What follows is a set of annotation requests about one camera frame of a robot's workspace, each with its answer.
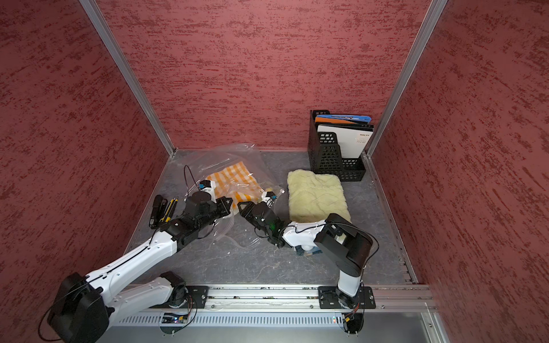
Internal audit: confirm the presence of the orange white checked blanket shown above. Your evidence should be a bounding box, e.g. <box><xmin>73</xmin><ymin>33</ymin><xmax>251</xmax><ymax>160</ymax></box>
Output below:
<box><xmin>206</xmin><ymin>161</ymin><xmax>275</xmax><ymax>215</ymax></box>

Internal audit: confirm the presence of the clear plastic vacuum bag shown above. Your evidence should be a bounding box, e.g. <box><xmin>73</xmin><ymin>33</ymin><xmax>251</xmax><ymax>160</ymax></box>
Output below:
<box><xmin>175</xmin><ymin>143</ymin><xmax>285</xmax><ymax>240</ymax></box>

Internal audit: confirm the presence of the yellow fleece blanket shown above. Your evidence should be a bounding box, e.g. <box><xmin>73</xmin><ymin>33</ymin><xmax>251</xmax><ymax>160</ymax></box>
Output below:
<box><xmin>287</xmin><ymin>169</ymin><xmax>351</xmax><ymax>223</ymax></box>

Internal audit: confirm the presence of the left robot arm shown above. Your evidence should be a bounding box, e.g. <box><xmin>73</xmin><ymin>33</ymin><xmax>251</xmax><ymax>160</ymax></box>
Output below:
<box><xmin>44</xmin><ymin>191</ymin><xmax>233</xmax><ymax>342</ymax></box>

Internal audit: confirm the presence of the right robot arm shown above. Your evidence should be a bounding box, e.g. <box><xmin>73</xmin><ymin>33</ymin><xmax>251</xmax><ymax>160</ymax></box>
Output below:
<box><xmin>237</xmin><ymin>202</ymin><xmax>380</xmax><ymax>312</ymax></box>

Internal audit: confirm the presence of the yellow black utility knife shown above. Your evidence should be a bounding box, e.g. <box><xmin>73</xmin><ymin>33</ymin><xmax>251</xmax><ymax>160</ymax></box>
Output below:
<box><xmin>159</xmin><ymin>197</ymin><xmax>178</xmax><ymax>226</ymax></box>

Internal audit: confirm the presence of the black mesh file organizer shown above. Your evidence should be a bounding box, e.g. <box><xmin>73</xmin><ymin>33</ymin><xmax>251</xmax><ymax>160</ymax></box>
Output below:
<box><xmin>307</xmin><ymin>110</ymin><xmax>366</xmax><ymax>182</ymax></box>

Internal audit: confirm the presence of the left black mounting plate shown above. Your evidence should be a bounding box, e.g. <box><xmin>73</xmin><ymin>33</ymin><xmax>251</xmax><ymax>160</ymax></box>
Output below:
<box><xmin>167</xmin><ymin>285</ymin><xmax>210</xmax><ymax>309</ymax></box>

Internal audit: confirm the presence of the black mounting plate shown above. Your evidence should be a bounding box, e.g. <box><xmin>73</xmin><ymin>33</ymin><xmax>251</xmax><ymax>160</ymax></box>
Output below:
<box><xmin>167</xmin><ymin>285</ymin><xmax>210</xmax><ymax>309</ymax></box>
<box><xmin>318</xmin><ymin>286</ymin><xmax>376</xmax><ymax>310</ymax></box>

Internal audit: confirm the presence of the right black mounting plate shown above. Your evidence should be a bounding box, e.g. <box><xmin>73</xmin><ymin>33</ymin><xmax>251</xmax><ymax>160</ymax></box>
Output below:
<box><xmin>318</xmin><ymin>286</ymin><xmax>376</xmax><ymax>310</ymax></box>

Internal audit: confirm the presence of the orange folder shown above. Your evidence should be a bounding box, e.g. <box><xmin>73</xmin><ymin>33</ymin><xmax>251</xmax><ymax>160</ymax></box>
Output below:
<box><xmin>314</xmin><ymin>116</ymin><xmax>369</xmax><ymax>125</ymax></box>

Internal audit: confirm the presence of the white paper folder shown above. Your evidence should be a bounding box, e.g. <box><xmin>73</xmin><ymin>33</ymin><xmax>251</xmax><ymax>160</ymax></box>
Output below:
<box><xmin>317</xmin><ymin>125</ymin><xmax>374</xmax><ymax>159</ymax></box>

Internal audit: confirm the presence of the blue folder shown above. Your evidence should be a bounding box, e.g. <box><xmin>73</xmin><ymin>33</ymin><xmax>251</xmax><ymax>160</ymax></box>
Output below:
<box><xmin>316</xmin><ymin>114</ymin><xmax>372</xmax><ymax>124</ymax></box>

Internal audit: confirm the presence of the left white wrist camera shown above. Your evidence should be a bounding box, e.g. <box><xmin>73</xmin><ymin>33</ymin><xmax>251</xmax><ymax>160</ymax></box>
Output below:
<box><xmin>198</xmin><ymin>180</ymin><xmax>216</xmax><ymax>201</ymax></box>

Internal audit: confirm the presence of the left camera black cable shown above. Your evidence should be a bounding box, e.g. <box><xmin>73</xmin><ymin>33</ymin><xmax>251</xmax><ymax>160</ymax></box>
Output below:
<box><xmin>183</xmin><ymin>164</ymin><xmax>202</xmax><ymax>198</ymax></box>

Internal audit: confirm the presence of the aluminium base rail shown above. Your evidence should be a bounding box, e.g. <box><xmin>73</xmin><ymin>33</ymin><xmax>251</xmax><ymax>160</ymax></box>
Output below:
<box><xmin>102</xmin><ymin>282</ymin><xmax>434</xmax><ymax>312</ymax></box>

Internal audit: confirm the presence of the left aluminium corner post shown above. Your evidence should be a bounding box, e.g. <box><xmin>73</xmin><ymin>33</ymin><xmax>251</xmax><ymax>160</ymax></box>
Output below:
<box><xmin>79</xmin><ymin>0</ymin><xmax>177</xmax><ymax>157</ymax></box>

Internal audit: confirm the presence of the aluminium corner post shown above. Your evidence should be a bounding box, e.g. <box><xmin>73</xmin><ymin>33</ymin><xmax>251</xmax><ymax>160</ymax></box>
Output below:
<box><xmin>79</xmin><ymin>0</ymin><xmax>177</xmax><ymax>157</ymax></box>
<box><xmin>365</xmin><ymin>0</ymin><xmax>450</xmax><ymax>158</ymax></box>

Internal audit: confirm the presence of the right aluminium corner post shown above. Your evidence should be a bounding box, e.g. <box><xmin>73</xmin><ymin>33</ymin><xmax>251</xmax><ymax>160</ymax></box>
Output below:
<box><xmin>365</xmin><ymin>0</ymin><xmax>450</xmax><ymax>158</ymax></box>

